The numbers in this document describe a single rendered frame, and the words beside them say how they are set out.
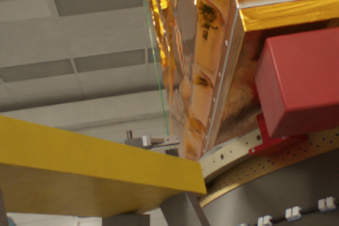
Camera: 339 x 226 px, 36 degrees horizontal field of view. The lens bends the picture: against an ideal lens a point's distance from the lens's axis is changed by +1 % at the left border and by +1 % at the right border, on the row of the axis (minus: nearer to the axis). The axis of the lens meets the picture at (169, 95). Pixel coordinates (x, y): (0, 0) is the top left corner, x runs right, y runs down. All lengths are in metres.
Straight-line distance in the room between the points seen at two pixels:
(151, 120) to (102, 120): 0.92
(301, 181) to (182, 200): 0.57
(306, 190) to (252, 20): 0.45
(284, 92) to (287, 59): 0.06
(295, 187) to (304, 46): 0.41
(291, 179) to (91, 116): 8.35
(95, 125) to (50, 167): 9.18
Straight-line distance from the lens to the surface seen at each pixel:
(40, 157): 0.51
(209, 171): 1.48
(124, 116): 9.46
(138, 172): 0.62
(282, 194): 1.25
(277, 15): 0.94
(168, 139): 1.46
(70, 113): 9.57
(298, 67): 0.91
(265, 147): 1.27
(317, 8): 0.97
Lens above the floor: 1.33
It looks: 22 degrees up
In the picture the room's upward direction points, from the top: 10 degrees counter-clockwise
